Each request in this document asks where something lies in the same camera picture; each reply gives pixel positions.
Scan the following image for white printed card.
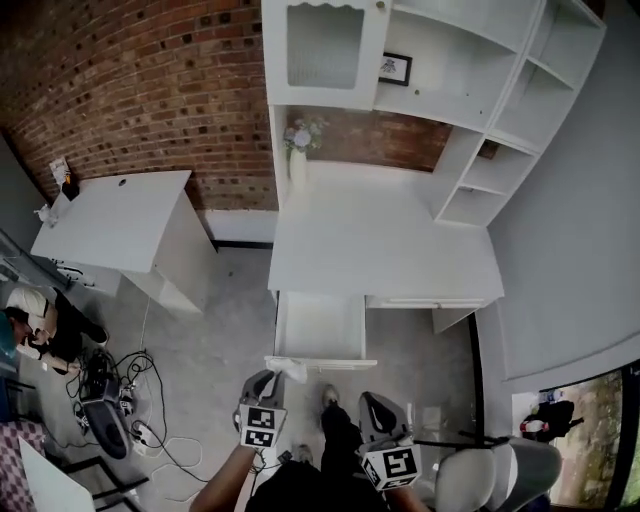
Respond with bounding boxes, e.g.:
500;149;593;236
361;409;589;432
49;157;71;189

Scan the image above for pink white checkered cloth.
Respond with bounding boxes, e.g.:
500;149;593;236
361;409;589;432
0;421;47;512

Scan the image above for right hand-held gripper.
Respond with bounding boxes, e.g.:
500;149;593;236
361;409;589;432
356;391;422;493

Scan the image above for white desk with shelf hutch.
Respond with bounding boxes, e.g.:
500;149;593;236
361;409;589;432
259;0;609;335

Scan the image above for person's right forearm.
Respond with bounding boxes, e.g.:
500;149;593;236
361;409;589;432
383;487;427;512

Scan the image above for person's legs in black trousers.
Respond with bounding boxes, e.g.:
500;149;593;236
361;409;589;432
248;402;397;512

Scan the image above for black electronic device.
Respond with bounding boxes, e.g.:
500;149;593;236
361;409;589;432
78;349;119;404

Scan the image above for black pen holder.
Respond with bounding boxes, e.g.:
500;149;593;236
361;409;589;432
59;172;81;202

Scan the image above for white flat board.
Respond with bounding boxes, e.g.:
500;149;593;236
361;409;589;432
18;436;97;512

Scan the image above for white glass cabinet door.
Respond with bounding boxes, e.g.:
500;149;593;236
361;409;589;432
260;0;392;112

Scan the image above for white vase with flowers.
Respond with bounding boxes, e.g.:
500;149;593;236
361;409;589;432
282;117;326;190

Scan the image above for small plain white desk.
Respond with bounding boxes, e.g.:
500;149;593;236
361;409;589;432
29;169;219;315

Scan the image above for black oval case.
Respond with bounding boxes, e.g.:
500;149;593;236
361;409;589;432
82;398;129;461

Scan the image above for person's left forearm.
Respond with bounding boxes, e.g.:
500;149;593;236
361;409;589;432
188;443;257;512

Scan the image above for white looped cable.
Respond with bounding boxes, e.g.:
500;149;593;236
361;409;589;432
148;436;212;504

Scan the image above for white power strip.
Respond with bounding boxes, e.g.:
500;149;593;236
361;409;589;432
131;422;154;456

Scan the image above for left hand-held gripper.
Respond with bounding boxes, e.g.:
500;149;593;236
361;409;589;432
233;369;290;451

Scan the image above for black bag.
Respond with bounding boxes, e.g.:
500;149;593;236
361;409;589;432
519;399;584;444

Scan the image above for black window frame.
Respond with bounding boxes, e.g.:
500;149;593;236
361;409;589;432
538;357;640;512

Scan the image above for beige office chair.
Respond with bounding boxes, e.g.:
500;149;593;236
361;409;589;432
414;432;564;512

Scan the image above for black device with cables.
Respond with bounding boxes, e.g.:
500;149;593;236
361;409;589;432
63;348;174;454

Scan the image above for black folding frame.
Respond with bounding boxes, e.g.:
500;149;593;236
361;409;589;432
44;452;151;507

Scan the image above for black picture frame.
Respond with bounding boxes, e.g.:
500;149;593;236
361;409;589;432
377;51;414;88

